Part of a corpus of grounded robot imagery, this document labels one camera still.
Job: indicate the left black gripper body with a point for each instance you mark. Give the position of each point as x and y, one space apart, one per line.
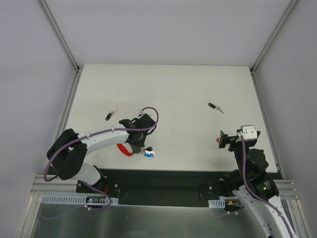
138 148

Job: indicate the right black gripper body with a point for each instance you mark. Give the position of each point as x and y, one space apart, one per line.
225 141

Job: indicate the red handled keyring carabiner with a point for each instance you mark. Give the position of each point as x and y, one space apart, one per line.
127 151

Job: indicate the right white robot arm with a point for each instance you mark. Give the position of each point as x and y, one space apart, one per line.
252 185

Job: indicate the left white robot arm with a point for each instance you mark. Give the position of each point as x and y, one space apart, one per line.
68 153

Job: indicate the left black tag key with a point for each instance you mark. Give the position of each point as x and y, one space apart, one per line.
109 115

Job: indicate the black tag key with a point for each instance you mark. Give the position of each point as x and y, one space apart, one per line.
213 106
109 115

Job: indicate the right black tag key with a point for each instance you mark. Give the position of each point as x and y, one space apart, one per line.
213 106

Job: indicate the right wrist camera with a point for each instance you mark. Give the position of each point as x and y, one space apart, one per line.
248 132

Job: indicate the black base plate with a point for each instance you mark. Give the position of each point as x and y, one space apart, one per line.
170 188

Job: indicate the right grey cable duct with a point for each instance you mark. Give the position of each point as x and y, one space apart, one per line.
217 203

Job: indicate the grey cable duct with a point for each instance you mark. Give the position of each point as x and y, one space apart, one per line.
75 200
217 203

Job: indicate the aluminium front rail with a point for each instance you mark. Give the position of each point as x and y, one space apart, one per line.
286 188

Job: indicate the left grey cable duct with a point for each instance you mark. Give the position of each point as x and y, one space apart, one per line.
75 200

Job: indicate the left aluminium frame post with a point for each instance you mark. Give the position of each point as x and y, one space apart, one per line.
58 34

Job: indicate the aluminium frame post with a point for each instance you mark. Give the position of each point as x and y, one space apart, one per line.
58 34
274 34

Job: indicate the right aluminium frame post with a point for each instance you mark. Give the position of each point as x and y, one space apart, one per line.
274 34

